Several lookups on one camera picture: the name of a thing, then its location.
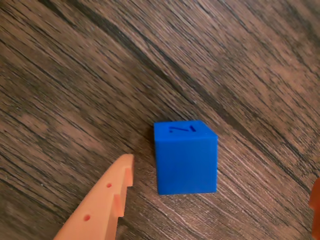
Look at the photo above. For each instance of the blue cube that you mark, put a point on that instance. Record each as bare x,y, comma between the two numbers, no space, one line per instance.
186,165

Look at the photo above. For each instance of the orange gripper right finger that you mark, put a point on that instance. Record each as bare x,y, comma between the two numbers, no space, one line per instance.
316,210

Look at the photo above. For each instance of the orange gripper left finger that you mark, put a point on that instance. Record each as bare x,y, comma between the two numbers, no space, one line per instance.
100,205

